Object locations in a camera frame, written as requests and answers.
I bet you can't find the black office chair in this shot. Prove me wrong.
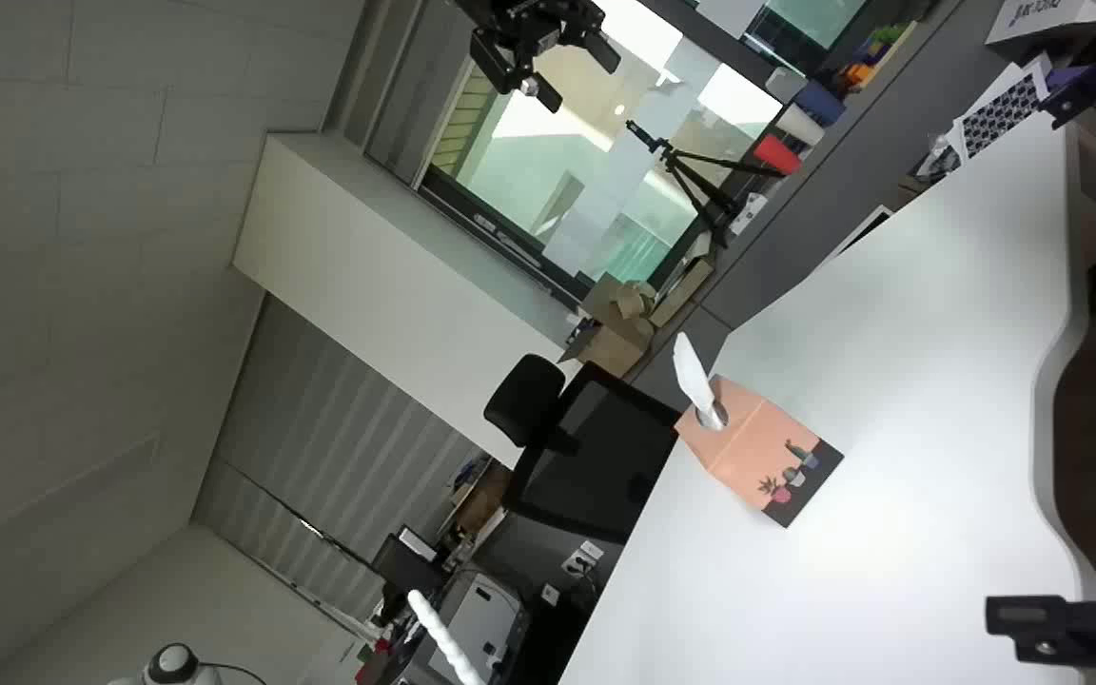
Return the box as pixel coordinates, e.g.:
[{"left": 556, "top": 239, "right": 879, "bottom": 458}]
[{"left": 479, "top": 351, "right": 680, "bottom": 550}]

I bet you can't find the round white lamp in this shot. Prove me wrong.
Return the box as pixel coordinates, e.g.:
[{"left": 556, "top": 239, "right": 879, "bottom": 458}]
[{"left": 137, "top": 640, "right": 204, "bottom": 685}]

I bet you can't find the red box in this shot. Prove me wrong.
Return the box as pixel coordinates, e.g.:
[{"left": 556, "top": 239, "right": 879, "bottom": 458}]
[{"left": 751, "top": 129, "right": 808, "bottom": 179}]

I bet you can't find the blue storage bin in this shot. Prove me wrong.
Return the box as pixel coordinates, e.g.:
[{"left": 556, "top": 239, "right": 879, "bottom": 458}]
[{"left": 791, "top": 79, "right": 853, "bottom": 135}]

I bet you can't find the white printed box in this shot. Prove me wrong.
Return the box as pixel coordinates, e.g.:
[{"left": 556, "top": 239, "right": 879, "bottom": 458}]
[{"left": 983, "top": 0, "right": 1096, "bottom": 56}]

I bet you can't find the black camera tripod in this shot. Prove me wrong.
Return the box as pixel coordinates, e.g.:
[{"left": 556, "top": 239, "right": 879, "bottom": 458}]
[{"left": 619, "top": 118, "right": 785, "bottom": 247}]

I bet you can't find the white light strip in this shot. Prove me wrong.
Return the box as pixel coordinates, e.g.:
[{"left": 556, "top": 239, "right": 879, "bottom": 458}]
[{"left": 404, "top": 588, "right": 485, "bottom": 685}]

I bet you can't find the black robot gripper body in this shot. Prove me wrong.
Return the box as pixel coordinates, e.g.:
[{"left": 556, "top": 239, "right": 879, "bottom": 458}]
[{"left": 452, "top": 0, "right": 609, "bottom": 94}]

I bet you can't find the white computer case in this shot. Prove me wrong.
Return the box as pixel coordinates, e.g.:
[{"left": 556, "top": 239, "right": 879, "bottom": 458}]
[{"left": 437, "top": 566, "right": 530, "bottom": 679}]

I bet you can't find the black white checkerboard card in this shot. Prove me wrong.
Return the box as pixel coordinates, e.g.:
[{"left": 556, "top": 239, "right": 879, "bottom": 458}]
[{"left": 947, "top": 65, "right": 1056, "bottom": 169}]

